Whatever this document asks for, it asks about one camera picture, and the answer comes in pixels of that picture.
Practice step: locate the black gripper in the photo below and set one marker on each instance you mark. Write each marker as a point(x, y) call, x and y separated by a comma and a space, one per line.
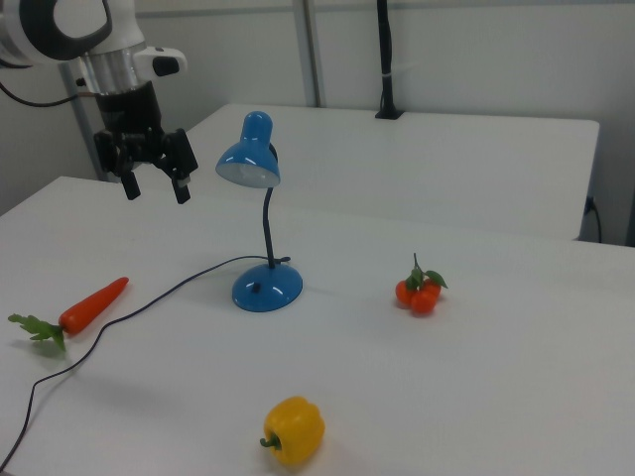
point(131, 116)

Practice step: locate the blue desk lamp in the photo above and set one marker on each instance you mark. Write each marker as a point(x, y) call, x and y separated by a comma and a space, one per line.
point(265, 292)

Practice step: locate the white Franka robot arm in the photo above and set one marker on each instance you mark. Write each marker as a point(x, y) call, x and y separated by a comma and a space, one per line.
point(119, 30)

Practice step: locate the orange toy carrot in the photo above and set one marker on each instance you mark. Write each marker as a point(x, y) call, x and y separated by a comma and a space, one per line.
point(91, 307)

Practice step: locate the black clamped pole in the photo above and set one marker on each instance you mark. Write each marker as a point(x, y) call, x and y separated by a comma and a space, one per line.
point(387, 59)

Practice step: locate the yellow toy bell pepper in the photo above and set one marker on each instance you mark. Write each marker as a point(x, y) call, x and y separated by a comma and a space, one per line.
point(295, 429)

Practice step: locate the orange toy tangerine bunch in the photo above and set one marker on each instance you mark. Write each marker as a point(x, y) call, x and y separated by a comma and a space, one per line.
point(421, 297)

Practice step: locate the white table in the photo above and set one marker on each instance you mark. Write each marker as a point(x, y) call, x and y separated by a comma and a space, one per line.
point(446, 163)

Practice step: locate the grey slanted frame post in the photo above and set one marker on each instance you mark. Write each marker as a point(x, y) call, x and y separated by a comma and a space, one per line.
point(82, 124)

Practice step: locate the grey metal frame post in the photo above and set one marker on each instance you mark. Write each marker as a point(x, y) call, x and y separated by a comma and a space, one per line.
point(311, 49)

